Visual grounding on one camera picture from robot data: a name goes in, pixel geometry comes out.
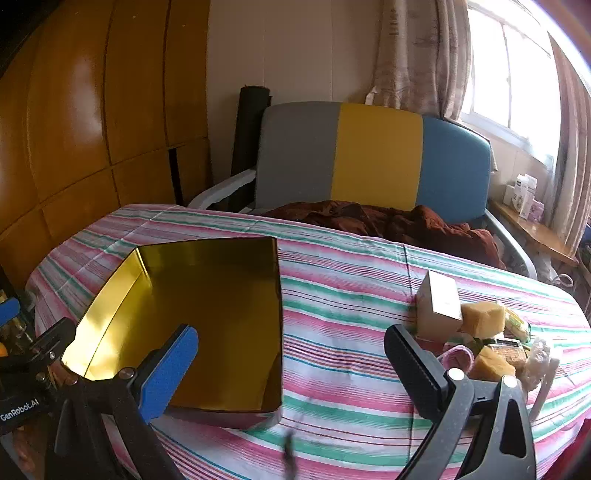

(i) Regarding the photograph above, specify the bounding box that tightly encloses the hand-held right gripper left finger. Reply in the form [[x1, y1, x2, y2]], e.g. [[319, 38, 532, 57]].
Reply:
[[54, 323, 200, 480]]

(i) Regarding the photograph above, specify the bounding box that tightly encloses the window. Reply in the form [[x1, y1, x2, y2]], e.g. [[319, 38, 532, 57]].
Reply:
[[462, 0, 561, 160]]

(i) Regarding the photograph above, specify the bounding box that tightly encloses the striped tablecloth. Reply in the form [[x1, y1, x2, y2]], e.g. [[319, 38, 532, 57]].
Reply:
[[25, 204, 591, 480]]

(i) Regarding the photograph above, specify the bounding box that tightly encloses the wooden side table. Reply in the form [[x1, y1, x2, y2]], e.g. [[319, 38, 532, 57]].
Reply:
[[489, 196, 580, 268]]

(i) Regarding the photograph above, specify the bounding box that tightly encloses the clear plastic bag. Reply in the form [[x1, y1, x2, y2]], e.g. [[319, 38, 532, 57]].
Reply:
[[521, 337, 553, 389]]

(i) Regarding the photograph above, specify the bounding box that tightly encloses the beige patterned curtain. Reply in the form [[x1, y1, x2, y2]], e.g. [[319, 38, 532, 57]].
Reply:
[[372, 0, 472, 118], [547, 28, 591, 259]]

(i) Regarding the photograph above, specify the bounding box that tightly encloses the pink roll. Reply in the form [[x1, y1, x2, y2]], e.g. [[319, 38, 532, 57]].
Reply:
[[436, 347, 474, 383]]

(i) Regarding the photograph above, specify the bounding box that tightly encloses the white plastic utensil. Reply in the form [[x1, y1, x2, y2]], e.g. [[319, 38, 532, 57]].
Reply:
[[529, 357, 562, 424]]

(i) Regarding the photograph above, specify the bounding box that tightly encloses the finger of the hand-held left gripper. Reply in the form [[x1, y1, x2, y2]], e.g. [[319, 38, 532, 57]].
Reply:
[[0, 298, 21, 329], [18, 318, 77, 372]]

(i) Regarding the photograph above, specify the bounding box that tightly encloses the grey yellow blue armchair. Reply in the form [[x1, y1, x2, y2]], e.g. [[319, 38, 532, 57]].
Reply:
[[187, 102, 539, 280]]

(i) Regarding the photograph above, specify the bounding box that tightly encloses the black rolled mat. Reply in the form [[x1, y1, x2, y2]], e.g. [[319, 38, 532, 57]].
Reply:
[[231, 84, 273, 178]]

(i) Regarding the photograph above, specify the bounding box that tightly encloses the short green-edged cracker packet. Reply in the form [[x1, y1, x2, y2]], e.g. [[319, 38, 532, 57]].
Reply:
[[503, 308, 531, 342]]

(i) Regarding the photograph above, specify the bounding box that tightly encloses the tall white carton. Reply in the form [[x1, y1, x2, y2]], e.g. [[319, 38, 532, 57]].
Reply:
[[516, 174, 539, 219]]

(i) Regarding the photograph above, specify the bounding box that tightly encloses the maroon and gold tin box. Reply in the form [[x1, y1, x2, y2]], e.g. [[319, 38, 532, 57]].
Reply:
[[61, 237, 283, 428]]

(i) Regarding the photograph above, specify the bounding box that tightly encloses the yellow sponge block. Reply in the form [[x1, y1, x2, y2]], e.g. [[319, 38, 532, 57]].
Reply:
[[462, 302, 506, 339], [470, 346, 517, 382]]

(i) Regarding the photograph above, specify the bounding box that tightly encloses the wooden wardrobe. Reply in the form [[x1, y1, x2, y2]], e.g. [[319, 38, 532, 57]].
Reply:
[[0, 0, 213, 296]]

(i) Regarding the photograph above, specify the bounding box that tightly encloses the brown blanket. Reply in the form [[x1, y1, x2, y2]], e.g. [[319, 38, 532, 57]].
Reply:
[[261, 200, 506, 271]]

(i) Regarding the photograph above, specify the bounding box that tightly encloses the small pale cardboard box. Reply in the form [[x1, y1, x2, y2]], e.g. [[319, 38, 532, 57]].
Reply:
[[416, 270, 463, 340]]

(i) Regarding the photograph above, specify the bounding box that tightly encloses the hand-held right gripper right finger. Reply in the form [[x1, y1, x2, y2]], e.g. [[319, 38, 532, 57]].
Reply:
[[384, 323, 539, 480]]

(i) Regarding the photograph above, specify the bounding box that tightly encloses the long cracker packet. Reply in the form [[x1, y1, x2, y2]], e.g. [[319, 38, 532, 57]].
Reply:
[[485, 339, 530, 366]]

